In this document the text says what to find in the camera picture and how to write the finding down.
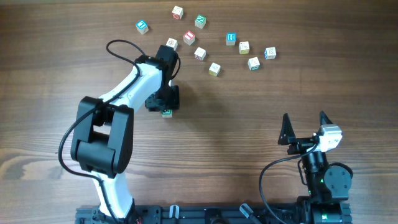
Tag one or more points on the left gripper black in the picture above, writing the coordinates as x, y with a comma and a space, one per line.
173, 104

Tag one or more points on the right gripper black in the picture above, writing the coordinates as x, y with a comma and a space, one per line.
287, 131

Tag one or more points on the green Z letter block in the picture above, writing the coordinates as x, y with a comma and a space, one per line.
167, 113

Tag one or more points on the blue sided picture block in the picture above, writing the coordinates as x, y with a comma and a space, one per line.
172, 43

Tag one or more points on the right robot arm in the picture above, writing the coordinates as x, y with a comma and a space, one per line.
328, 184

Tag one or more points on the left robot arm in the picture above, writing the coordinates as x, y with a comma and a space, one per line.
102, 139

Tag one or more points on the red A sided block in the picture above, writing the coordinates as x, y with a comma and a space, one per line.
200, 54

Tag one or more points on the yellow sided picture block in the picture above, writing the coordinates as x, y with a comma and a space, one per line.
214, 69

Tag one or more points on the red I letter block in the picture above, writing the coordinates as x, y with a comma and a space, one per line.
189, 37

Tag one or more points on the blue I letter block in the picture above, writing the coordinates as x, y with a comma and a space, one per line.
142, 26

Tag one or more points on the green edged picture block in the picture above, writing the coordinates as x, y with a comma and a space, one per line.
253, 63

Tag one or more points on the blue edged picture block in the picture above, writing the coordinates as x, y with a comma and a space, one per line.
270, 53

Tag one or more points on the green N block top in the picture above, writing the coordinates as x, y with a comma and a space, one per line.
200, 21

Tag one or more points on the red X letter block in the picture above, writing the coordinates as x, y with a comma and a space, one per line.
177, 12

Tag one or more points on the blue H letter block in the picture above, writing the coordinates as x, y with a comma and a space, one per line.
230, 39

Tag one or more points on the yellow edged picture block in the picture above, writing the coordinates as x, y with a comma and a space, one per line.
244, 47

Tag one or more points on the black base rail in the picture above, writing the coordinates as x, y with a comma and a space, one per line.
286, 213

